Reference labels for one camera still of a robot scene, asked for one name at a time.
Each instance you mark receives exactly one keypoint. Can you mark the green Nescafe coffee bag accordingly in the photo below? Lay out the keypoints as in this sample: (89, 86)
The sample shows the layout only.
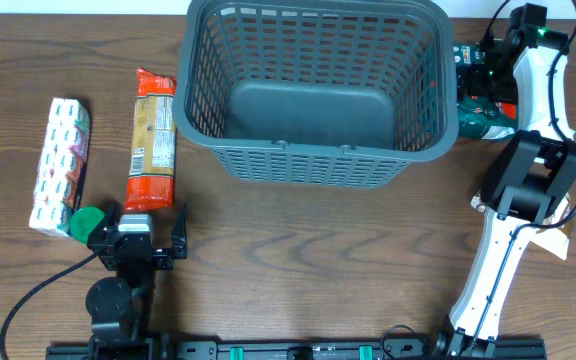
(480, 117)

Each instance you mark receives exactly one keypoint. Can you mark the green lid jar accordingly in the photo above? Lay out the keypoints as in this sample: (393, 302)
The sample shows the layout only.
(84, 221)

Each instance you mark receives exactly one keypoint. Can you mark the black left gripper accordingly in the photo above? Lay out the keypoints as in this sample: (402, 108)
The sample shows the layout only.
(165, 259)

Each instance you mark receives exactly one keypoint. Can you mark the orange biscuit package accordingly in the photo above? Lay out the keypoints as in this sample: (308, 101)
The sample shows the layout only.
(151, 183)

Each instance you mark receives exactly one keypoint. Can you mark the white tissue multipack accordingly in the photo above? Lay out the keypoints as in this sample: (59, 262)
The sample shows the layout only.
(60, 171)

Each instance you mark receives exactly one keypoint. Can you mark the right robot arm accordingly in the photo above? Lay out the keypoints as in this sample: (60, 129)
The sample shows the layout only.
(528, 194)

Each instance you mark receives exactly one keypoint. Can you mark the grey plastic lattice basket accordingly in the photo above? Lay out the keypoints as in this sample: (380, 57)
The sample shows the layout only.
(337, 93)

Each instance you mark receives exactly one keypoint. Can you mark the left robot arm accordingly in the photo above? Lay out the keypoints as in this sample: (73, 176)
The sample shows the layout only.
(120, 305)

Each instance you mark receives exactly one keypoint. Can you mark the black mounting rail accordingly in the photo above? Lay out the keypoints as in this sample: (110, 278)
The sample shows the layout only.
(406, 347)

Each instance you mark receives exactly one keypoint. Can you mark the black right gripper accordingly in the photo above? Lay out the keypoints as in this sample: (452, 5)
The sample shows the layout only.
(475, 70)

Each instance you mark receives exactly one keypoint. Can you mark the beige brown snack pouch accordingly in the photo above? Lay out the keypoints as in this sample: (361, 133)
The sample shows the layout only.
(555, 241)

